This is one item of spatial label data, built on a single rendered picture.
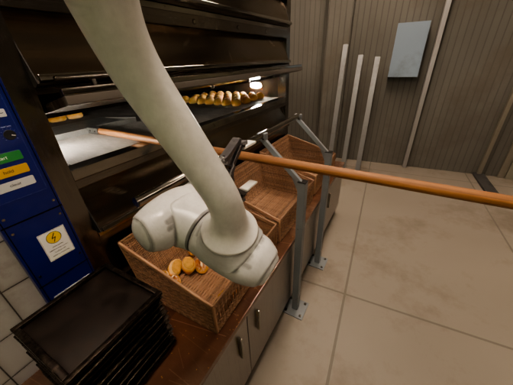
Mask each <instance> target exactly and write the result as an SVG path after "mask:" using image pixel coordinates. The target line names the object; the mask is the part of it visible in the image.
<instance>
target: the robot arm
mask: <svg viewBox="0 0 513 385"><path fill-rule="evenodd" d="M64 2H65V3H66V6H67V7H68V9H69V11H70V12H71V14H72V16H73V17H74V19H75V21H76V23H77V24H78V26H79V28H80V30H81V32H82V33H83V35H84V36H85V38H86V40H87V41H88V43H89V45H90V47H91V48H92V50H93V51H94V53H95V55H96V56H97V57H98V60H99V61H100V63H101V64H102V65H103V67H104V69H105V71H106V72H107V74H108V75H109V76H110V78H111V80H112V81H113V83H114V84H115V85H116V86H117V88H118V89H119V91H120V92H121V94H122V95H123V96H124V98H125V99H126V100H127V102H128V103H129V105H130V106H131V107H132V109H133V110H134V111H135V112H136V113H137V115H138V116H139V118H140V119H141V121H142V122H143V123H144V124H145V125H146V126H147V128H148V129H149V130H150V132H151V133H152V135H153V136H154V137H155V138H156V139H157V141H158V142H159V143H160V145H161V146H162V147H163V149H164V150H165V151H166V152H167V153H168V155H169V156H170V157H171V159H172V160H173V162H174V163H175V164H176V166H177V167H178V168H179V169H180V170H181V171H182V173H183V174H184V176H185V177H186V178H187V180H188V181H189V183H187V184H185V185H184V186H178V187H175V188H173V189H170V190H168V191H166V192H164V193H162V194H161V195H159V196H157V197H156V198H155V199H153V200H151V201H150V202H148V203H147V204H146V205H145V206H144V207H143V208H142V209H141V210H140V211H138V212H137V214H136V215H135V216H134V217H133V220H132V224H131V228H132V232H133V235H134V237H135V238H136V240H137V242H138V243H139V244H140V245H141V246H142V247H143V248H144V249H145V250H146V251H149V252H155V251H164V250H167V249H170V248H171V247H172V246H174V247H176V248H182V249H185V250H187V251H189V252H191V253H192V254H194V255H195V256H196V257H197V258H198V259H199V260H200V261H201V262H202V263H203V264H205V265H206V266H208V267H209V268H211V269H212V270H213V271H215V272H216V273H218V274H220V275H222V276H223V277H225V278H227V279H228V280H230V281H232V282H234V283H237V284H240V285H242V286H249V287H256V286H261V285H263V284H264V283H265V282H266V281H267V279H268V278H269V276H270V274H271V273H272V272H273V269H274V268H275V266H276V265H277V263H278V261H279V256H278V251H277V249H276V247H275V245H274V244H273V243H272V241H271V240H270V239H269V238H268V237H267V236H265V234H263V231H262V229H261V228H260V227H259V226H258V224H257V221H256V219H255V218H254V217H253V215H252V214H251V213H250V212H248V211H247V210H246V209H245V208H244V203H243V202H245V201H246V199H245V198H244V197H245V195H246V194H247V193H248V192H249V191H250V189H251V188H252V187H253V186H255V185H256V184H257V183H258V182H257V181H255V180H249V181H247V182H246V183H245V184H243V185H242V186H241V187H240V188H237V187H236V185H235V183H234V171H235V168H236V167H235V164H236V162H237V159H238V157H239V156H240V152H241V151H242V150H245V149H247V148H248V147H250V146H252V145H254V144H255V143H256V141H251V140H247V141H245V140H241V138H238V137H233V138H232V139H231V141H230V142H229V144H228V145H227V146H226V148H225V149H224V151H223V152H222V154H221V155H220V156H218V155H217V153H216V152H215V149H214V148H213V147H212V145H211V143H210V142H209V140H208V139H207V137H206V135H205V133H204V132H203V130H202V129H201V127H200V125H199V124H198V122H197V121H196V119H195V117H194V115H193V114H192V113H191V111H190V109H189V107H188V106H187V104H186V103H185V101H184V99H183V98H182V96H181V95H180V93H179V91H178V89H177V88H176V86H175V85H174V83H173V81H172V80H171V78H170V77H169V74H168V72H167V71H166V69H165V67H164V65H163V64H162V62H161V60H160V58H159V56H158V54H157V52H156V49H155V47H154V45H153V42H152V40H151V39H150V35H149V33H148V30H147V26H146V24H145V21H144V17H143V13H142V10H141V6H140V0H64ZM227 167H229V168H231V169H228V168H227Z"/></svg>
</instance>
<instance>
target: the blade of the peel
mask: <svg viewBox="0 0 513 385"><path fill-rule="evenodd" d="M136 121H137V120H136V117H100V118H93V119H89V120H85V121H78V122H73V123H69V124H65V125H59V126H55V127H51V128H52V130H53V133H54V135H55V137H56V139H57V141H61V140H65V139H68V138H74V137H77V136H80V135H84V134H89V132H88V130H87V127H88V126H97V127H102V128H104V129H109V128H114V127H117V126H121V125H126V124H130V123H133V122H136Z"/></svg>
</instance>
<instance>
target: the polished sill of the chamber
mask: <svg viewBox="0 0 513 385"><path fill-rule="evenodd" d="M284 102H286V97H279V98H276V99H272V100H269V101H267V102H263V103H260V104H258V105H253V106H250V107H248V108H244V109H241V110H239V111H236V112H232V113H230V114H227V115H222V116H220V117H217V118H213V119H211V120H208V121H204V122H202V123H199V125H200V127H201V129H202V130H203V132H206V131H210V130H212V129H215V128H218V127H221V126H222V125H226V124H228V123H231V122H233V121H236V120H239V119H241V118H245V117H247V116H249V115H252V114H255V113H257V112H261V111H262V110H265V109H268V108H271V107H273V106H275V105H279V104H281V103H284ZM162 148H163V147H162V146H161V145H158V144H151V143H146V142H140V143H138V144H134V145H131V146H129V147H124V148H121V149H119V150H115V151H112V152H110V153H107V154H103V155H101V156H98V157H94V158H91V159H88V160H84V161H82V162H79V163H75V164H73V165H70V166H68V167H69V169H70V172H71V174H72V175H73V179H74V180H75V181H77V180H80V179H82V178H85V177H87V176H91V175H92V174H95V173H98V172H101V171H103V170H107V169H108V168H111V167H114V166H117V165H119V164H121V163H125V162H127V161H129V160H133V159H135V158H138V157H141V156H143V155H145V154H149V153H151V152H154V151H156V150H159V149H162Z"/></svg>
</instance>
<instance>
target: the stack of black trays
mask: <svg viewBox="0 0 513 385"><path fill-rule="evenodd" d="M162 294H163V293H162V291H160V290H158V289H156V288H154V287H152V286H150V285H149V284H147V283H145V282H143V281H141V280H139V279H137V278H135V277H133V276H131V275H130V274H128V273H125V272H124V271H122V270H119V269H118V268H116V267H113V266H112V265H110V264H108V263H105V264H103V265H101V266H100V267H99V268H98V269H96V270H94V271H93V272H91V273H90V274H89V275H88V276H86V277H84V278H83V279H81V280H80V281H79V282H78V283H76V284H74V285H73V286H71V287H70V288H69V289H67V290H66V291H64V292H63V293H61V294H60V295H58V296H57V297H56V298H55V299H53V300H51V301H50V302H48V303H47V304H46V305H45V306H43V307H41V308H40V309H38V310H37V311H36V312H34V313H33V314H31V315H29V316H28V317H27V318H26V319H24V320H23V321H21V322H19V323H18V324H17V325H16V326H14V327H13V328H11V329H10V331H11V332H12V333H13V334H14V335H15V336H14V337H13V338H14V339H16V340H17V341H18V342H19V343H20V344H21V346H23V347H24V348H25V349H26V350H27V352H26V354H28V355H29V356H30V357H31V358H32V359H33V360H34V361H35V362H36V366H37V367H38V368H39V369H40V370H41V371H42V374H43V375H44V376H45V377H46V378H47V379H48V380H49V381H50V382H51V383H52V384H53V385H141V384H142V383H143V382H144V381H145V380H146V378H147V377H148V376H149V374H150V373H151V372H152V370H153V369H154V368H155V366H157V365H158V363H159V362H160V361H161V359H162V358H163V357H164V355H165V354H166V353H167V351H168V350H169V349H170V348H171V347H172V346H173V344H174V343H175V342H176V339H175V338H176V337H175V336H173V332H172V330H173V328H172V325H171V324H169V321H170V320H168V318H169V315H167V314H166V313H167V312H168V310H166V309H164V308H165V307H164V306H162V304H163V302H161V301H160V300H161V299H162V298H163V297H162V296H161V295H162Z"/></svg>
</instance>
